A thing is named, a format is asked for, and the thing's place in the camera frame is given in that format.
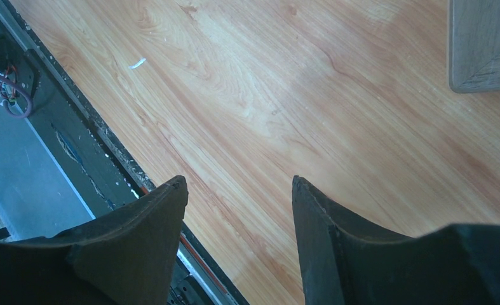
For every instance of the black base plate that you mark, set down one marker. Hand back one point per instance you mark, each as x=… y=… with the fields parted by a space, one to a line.
x=61 y=166

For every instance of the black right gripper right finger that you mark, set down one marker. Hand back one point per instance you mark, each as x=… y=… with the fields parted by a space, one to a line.
x=347 y=259

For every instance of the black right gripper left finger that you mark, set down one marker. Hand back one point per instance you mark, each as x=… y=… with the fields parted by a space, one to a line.
x=124 y=257

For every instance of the brown white chessboard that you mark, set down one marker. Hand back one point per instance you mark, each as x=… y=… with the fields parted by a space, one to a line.
x=473 y=53

